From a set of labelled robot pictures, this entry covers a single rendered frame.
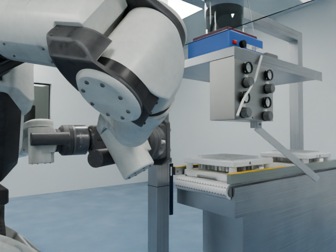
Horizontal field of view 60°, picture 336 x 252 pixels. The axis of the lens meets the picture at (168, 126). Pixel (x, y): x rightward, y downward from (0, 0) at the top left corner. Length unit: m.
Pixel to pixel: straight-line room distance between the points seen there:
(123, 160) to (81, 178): 5.46
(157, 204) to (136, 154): 0.62
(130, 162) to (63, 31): 0.28
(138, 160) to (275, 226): 0.87
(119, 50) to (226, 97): 0.68
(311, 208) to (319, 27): 3.46
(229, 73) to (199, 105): 4.98
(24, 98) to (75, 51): 0.35
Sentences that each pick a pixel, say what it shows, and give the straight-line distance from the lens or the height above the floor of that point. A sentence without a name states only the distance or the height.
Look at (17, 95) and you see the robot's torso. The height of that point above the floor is 1.15.
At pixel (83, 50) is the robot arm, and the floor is 1.15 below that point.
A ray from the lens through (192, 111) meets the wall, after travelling 6.06.
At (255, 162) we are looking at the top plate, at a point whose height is 0.97.
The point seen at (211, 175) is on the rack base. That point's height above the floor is 0.92.
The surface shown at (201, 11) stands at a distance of 1.00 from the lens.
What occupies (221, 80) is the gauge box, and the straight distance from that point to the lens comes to 0.97.
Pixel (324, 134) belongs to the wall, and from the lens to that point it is 4.46.
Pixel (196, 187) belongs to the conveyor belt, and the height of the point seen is 0.88.
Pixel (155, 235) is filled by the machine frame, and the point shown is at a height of 0.69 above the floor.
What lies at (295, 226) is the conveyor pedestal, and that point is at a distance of 1.45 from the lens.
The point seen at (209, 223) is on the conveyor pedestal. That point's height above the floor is 0.72.
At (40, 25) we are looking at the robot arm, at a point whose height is 1.19.
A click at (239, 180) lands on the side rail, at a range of 1.00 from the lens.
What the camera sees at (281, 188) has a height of 0.87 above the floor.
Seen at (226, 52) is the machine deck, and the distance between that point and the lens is 0.97.
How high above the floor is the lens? 1.07
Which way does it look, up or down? 2 degrees up
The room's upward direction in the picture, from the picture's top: straight up
